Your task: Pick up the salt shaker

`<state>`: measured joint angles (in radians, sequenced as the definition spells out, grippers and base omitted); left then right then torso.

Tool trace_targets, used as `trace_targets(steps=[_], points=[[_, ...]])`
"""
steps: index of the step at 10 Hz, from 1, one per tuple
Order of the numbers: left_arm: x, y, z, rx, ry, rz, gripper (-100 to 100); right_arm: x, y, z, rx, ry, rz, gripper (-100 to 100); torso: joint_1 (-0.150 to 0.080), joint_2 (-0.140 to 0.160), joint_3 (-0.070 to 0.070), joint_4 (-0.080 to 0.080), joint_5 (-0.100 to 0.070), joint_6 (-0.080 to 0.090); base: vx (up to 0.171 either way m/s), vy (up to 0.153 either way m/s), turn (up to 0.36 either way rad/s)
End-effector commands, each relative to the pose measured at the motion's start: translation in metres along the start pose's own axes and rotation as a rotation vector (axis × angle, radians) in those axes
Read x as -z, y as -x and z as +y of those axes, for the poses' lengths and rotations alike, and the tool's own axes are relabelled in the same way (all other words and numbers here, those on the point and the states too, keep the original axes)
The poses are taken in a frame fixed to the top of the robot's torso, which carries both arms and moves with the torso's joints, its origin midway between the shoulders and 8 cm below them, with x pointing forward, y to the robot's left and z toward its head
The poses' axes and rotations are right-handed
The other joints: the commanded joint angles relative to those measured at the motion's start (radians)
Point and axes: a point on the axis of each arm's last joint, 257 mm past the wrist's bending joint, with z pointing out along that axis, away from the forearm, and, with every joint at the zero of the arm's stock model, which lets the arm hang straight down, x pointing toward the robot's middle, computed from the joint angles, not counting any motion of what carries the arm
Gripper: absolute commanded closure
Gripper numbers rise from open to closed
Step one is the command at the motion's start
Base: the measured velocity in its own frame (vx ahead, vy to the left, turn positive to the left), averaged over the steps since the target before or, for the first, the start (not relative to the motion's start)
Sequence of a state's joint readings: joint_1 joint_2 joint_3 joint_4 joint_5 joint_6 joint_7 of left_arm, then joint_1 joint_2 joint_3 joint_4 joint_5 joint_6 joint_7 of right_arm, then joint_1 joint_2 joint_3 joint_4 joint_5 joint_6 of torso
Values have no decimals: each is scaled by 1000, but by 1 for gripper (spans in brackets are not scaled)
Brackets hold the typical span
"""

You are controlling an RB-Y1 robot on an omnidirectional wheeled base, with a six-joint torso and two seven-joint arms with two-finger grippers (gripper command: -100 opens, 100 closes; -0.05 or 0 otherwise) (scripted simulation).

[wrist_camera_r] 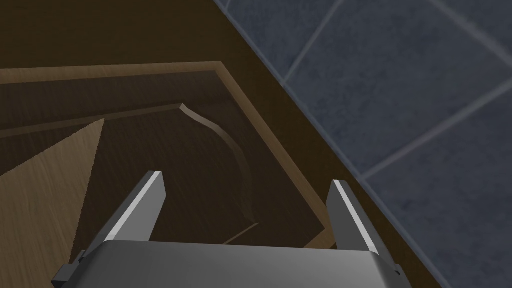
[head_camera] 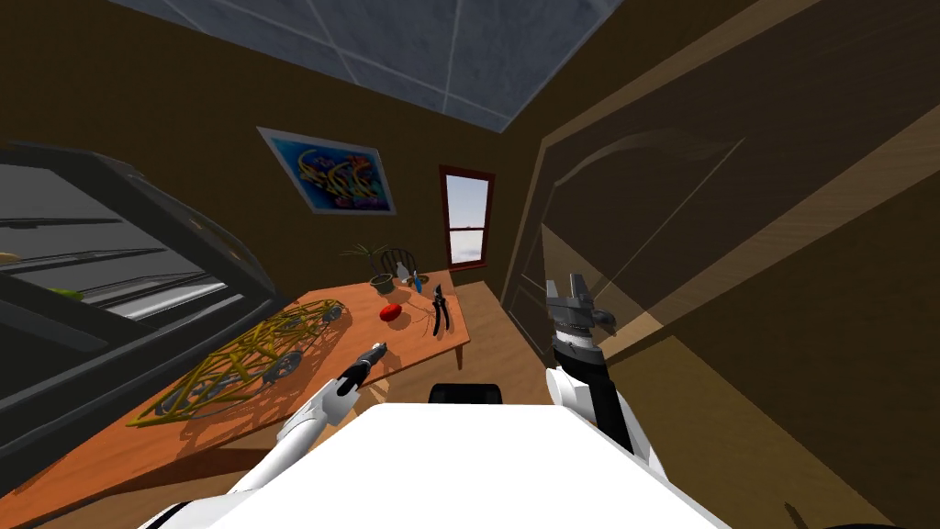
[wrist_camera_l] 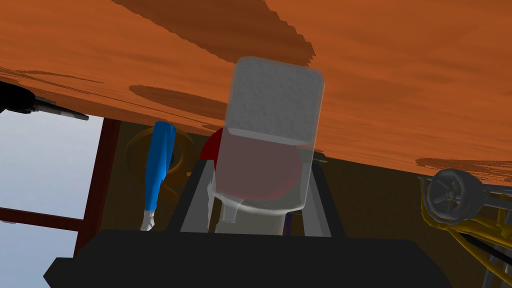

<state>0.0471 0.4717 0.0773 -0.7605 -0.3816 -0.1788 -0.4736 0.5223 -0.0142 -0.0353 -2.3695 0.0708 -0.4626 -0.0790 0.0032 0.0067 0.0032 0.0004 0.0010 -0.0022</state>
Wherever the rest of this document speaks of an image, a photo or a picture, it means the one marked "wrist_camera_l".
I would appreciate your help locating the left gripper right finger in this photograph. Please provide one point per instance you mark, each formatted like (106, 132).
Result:
(320, 208)

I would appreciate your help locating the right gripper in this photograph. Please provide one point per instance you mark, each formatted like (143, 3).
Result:
(14, 98)

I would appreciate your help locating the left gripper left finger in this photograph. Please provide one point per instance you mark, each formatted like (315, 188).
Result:
(194, 204)

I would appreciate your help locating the translucent grey shaker jar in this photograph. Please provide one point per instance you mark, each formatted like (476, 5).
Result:
(276, 104)

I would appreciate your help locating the red round fruit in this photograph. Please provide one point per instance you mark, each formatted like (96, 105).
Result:
(210, 147)

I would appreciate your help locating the orange wooden table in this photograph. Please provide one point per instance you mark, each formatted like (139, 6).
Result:
(400, 80)

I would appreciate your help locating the window with dark red frame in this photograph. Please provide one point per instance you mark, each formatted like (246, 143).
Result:
(40, 160)

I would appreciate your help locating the yellow frame with grey wheel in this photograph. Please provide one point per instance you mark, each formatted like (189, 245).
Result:
(452, 196)

